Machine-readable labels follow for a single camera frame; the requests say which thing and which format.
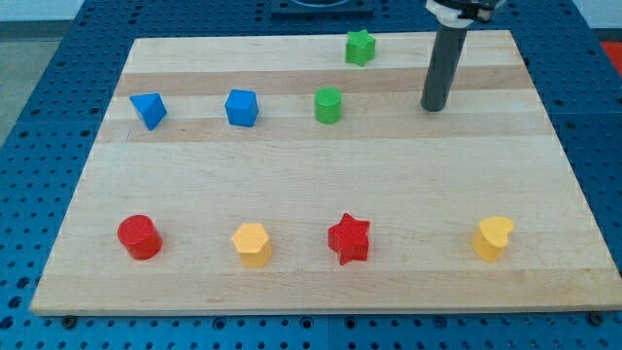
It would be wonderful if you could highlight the green cylinder block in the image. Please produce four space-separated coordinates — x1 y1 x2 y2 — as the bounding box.
314 87 342 124

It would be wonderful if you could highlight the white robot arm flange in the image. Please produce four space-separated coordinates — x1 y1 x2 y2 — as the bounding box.
425 0 505 29

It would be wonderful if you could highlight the blue cube block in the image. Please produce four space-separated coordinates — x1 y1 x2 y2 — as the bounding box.
225 89 259 127

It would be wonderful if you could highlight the wooden board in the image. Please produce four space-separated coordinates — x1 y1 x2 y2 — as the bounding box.
31 30 621 316

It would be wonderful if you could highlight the red star block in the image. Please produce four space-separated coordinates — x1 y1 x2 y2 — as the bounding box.
328 213 371 265

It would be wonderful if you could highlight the yellow hexagon block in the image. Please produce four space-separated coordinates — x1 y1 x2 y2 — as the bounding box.
231 223 272 268

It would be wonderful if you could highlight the green star block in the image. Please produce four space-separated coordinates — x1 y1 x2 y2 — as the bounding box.
345 29 376 66

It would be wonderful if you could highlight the blue triangular block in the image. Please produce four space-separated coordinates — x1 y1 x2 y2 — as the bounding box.
129 92 167 131

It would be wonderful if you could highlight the red cylinder block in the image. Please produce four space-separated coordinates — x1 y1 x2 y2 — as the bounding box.
118 215 163 261

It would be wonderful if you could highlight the yellow heart block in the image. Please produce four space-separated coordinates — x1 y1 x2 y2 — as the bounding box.
471 216 514 263

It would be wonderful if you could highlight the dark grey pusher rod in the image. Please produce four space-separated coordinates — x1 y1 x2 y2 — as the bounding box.
420 24 467 112

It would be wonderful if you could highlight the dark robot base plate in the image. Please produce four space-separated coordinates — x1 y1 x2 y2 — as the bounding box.
270 0 374 18

